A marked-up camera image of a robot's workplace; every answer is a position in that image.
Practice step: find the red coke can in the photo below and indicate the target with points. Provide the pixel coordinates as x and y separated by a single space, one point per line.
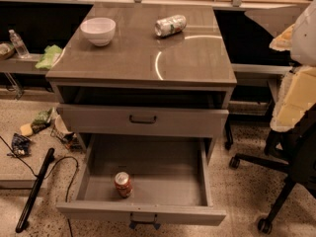
123 184

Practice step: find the grey drawer cabinet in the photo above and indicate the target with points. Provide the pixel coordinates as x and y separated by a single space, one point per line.
187 70

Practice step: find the white green soda can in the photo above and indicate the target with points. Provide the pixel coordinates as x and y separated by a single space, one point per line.
170 26

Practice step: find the yellow sponge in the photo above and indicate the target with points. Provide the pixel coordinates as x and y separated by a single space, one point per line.
26 129

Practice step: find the closed grey middle drawer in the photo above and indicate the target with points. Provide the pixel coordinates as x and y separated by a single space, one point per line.
143 121

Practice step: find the blue snack bag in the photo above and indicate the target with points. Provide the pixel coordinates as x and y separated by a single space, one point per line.
20 146

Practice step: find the small bowl on shelf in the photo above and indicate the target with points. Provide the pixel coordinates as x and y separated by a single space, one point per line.
6 50

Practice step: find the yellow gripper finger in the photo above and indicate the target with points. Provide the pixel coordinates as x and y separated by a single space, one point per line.
297 94
283 41

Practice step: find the green snack bag on floor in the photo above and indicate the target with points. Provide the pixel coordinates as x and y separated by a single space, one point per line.
41 121

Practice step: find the wire basket on floor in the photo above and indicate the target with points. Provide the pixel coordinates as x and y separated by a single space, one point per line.
67 138

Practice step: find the open grey bottom drawer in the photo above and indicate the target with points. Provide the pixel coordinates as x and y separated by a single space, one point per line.
169 178

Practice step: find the black bar on floor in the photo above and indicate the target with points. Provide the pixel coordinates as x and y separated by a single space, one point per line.
23 220

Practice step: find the clear plastic water bottle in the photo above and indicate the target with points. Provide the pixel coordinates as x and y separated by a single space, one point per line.
18 44

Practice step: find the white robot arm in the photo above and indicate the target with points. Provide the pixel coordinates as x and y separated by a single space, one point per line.
303 48

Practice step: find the green chip bag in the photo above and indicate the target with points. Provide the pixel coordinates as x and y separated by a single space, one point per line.
51 53

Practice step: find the white bowl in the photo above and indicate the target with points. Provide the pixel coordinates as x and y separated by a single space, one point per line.
98 31

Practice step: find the black office chair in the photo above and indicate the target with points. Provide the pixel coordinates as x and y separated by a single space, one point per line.
296 151

